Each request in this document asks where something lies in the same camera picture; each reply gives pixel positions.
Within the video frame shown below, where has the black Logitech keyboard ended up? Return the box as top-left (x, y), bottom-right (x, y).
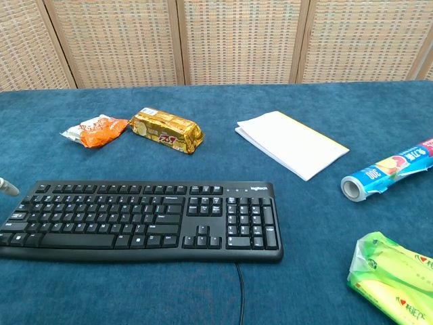
top-left (0, 179), bottom-right (284, 264)

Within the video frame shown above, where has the gold foil biscuit pack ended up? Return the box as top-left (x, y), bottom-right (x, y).
top-left (129, 107), bottom-right (206, 155)

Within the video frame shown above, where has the white paper notepad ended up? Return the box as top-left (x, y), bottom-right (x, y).
top-left (234, 110), bottom-right (350, 182)

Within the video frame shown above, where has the woven folding screen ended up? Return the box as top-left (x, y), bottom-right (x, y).
top-left (0, 0), bottom-right (433, 93)

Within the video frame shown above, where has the orange white snack packet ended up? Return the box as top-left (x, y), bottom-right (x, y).
top-left (60, 114), bottom-right (130, 149)

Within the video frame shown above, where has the blue cling film roll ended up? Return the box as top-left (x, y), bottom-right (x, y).
top-left (340, 137), bottom-right (433, 204)

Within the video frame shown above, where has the green plastic bag pack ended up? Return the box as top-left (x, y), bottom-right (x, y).
top-left (347, 232), bottom-right (433, 325)

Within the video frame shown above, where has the black cable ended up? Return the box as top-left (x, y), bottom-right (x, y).
top-left (235, 262), bottom-right (246, 325)

